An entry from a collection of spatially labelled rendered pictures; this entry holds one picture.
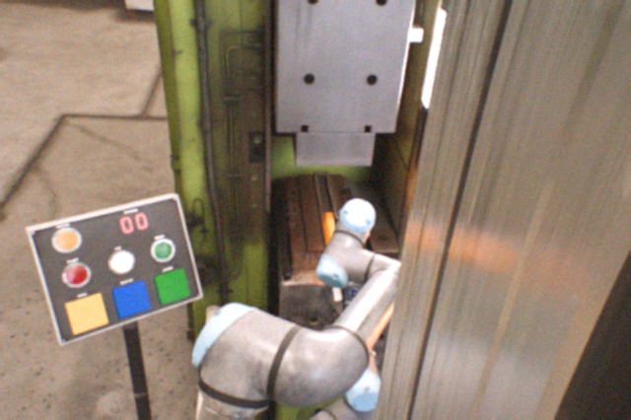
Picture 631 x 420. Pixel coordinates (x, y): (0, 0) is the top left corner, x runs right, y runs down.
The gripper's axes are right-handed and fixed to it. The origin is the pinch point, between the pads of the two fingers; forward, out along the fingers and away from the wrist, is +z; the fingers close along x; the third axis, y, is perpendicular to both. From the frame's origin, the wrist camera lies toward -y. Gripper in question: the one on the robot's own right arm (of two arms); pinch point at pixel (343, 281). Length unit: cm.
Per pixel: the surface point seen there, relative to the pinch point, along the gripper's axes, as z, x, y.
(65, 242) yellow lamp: 0, -66, -15
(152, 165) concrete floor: 237, -92, 96
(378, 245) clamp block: 20.1, 13.4, 3.6
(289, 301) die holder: 11.4, -13.3, 16.8
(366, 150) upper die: 16.5, 6.1, -30.0
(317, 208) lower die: 38.0, -2.9, 2.1
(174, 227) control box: 9.4, -43.3, -12.0
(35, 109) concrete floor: 318, -187, 93
